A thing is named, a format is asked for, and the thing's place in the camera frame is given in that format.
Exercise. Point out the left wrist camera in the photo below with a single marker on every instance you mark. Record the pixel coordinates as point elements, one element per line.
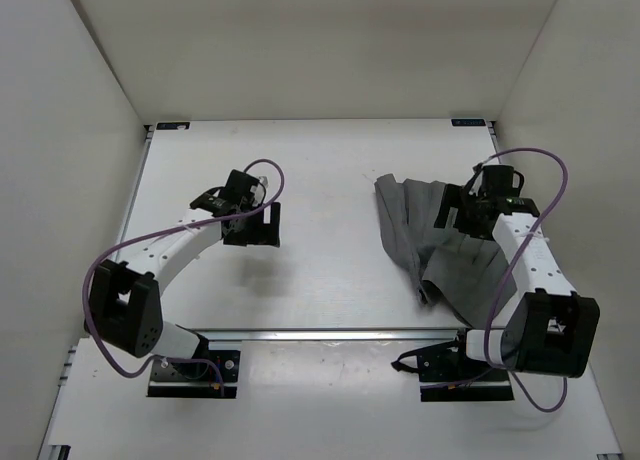
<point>260,189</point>

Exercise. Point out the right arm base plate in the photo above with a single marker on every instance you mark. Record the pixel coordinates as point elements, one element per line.
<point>447,375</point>

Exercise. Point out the aluminium table front rail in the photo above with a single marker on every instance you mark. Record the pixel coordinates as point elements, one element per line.
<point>329,335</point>

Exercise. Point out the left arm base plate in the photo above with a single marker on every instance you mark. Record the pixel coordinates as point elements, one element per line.
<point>197,381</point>

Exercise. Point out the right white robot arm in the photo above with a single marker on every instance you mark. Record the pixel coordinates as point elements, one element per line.
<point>552,327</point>

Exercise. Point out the right blue table label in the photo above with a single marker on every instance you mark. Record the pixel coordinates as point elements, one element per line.
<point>468,122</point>

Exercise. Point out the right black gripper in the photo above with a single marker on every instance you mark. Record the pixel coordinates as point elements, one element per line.
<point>456,198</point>

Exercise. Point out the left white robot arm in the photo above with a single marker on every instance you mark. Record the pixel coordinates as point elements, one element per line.
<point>124,299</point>

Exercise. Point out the grey pleated skirt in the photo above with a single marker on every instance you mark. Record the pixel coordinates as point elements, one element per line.
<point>444,267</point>

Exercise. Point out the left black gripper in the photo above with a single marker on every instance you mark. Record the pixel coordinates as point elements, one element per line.
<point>258,236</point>

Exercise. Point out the left blue table label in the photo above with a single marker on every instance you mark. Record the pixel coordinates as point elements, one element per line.
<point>170,126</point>

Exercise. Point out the blue table label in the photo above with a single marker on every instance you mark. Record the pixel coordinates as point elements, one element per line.
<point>170,126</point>
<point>468,122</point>

